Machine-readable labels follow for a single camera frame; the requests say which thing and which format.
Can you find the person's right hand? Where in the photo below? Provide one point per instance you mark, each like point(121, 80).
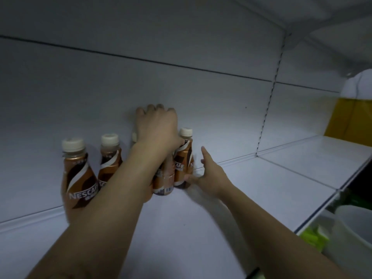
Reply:
point(215, 180)

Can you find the person's left hand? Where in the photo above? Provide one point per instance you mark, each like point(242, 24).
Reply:
point(158, 127)

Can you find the white metal shelf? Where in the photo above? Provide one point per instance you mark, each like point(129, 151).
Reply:
point(87, 84)

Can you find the person's right forearm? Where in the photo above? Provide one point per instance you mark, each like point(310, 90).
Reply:
point(276, 244)

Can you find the person's left forearm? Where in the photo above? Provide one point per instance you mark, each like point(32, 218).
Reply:
point(110, 217)

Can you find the pile of green tissue packets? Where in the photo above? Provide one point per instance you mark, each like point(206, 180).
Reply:
point(312, 238)

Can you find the white plastic bucket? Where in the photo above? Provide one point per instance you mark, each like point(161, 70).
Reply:
point(354, 244)

